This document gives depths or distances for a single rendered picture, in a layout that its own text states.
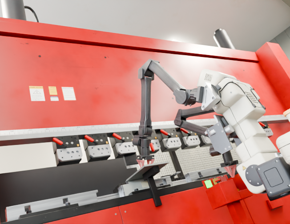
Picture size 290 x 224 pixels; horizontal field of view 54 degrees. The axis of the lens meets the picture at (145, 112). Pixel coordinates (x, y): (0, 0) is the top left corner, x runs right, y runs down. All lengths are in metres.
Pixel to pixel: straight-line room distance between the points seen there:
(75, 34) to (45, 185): 1.19
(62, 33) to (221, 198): 1.65
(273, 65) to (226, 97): 2.23
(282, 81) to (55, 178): 2.68
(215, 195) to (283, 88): 2.13
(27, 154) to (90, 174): 2.08
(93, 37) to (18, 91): 0.83
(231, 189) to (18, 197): 1.43
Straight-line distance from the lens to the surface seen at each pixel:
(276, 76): 3.70
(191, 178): 2.16
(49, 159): 4.45
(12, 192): 2.25
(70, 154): 1.80
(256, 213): 2.31
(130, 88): 2.27
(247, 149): 1.50
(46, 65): 2.14
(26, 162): 4.31
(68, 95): 2.02
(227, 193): 1.74
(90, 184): 2.37
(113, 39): 2.53
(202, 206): 1.98
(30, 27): 2.33
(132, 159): 1.98
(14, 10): 2.54
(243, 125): 1.56
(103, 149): 1.89
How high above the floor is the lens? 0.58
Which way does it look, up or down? 25 degrees up
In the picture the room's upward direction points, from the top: 19 degrees counter-clockwise
